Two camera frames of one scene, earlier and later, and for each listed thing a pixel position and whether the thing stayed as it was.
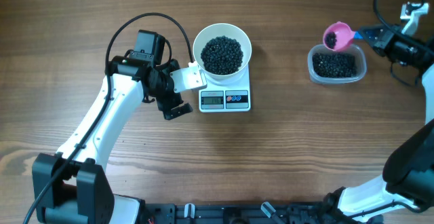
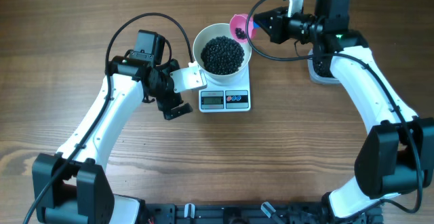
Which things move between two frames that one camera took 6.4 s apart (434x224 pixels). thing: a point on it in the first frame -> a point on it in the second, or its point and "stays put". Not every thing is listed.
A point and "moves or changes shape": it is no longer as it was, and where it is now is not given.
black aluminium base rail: [162, 212] stays put
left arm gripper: [167, 67] stays put
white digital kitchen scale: [230, 98] stays put
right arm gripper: [378, 45] -> [277, 30]
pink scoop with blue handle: [338, 36] moves or changes shape
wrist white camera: [188, 78] stays put
